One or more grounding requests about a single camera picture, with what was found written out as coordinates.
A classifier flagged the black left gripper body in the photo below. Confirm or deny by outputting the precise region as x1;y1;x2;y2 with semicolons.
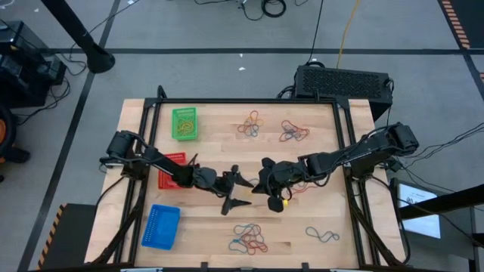
211;165;240;216

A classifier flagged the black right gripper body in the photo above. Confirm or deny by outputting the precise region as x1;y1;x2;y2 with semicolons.
259;156;303;213

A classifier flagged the rubber band pile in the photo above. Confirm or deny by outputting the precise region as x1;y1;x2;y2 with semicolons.
278;119;311;143

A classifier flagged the red plastic basket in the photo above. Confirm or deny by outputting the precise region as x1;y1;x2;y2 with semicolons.
157;152;188;190

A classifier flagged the blue plastic basket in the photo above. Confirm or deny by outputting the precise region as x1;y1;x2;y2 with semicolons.
141;203;182;252

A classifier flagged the green plastic basket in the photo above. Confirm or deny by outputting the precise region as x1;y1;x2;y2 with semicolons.
171;107;199;142

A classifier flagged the black perforated computer case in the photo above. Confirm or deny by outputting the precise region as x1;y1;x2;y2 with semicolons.
293;64;394;122

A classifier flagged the flat computer monitor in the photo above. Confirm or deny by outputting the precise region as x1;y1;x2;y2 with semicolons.
389;177;443;241

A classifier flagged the black metal beam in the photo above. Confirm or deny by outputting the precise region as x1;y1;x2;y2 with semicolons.
399;184;484;220

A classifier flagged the black platform hazard-striped edge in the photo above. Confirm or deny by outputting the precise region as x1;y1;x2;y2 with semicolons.
36;202;99;271

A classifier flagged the black pole stand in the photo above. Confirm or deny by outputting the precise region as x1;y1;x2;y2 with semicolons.
39;0;116;75

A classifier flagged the black orange wheeled device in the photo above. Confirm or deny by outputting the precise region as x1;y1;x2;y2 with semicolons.
0;105;31;182

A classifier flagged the black equipment cart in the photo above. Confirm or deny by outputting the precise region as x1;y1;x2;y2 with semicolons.
0;20;69;109

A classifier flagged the black mat orange-striped edge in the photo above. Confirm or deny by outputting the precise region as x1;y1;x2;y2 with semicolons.
438;0;484;50

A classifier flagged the black power cable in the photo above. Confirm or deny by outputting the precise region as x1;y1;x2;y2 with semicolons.
305;0;325;65

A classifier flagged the yellow power cable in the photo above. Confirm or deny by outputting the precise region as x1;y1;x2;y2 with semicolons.
335;0;360;70

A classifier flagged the coiled black cable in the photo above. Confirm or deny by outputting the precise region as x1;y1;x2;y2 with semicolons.
241;0;288;22

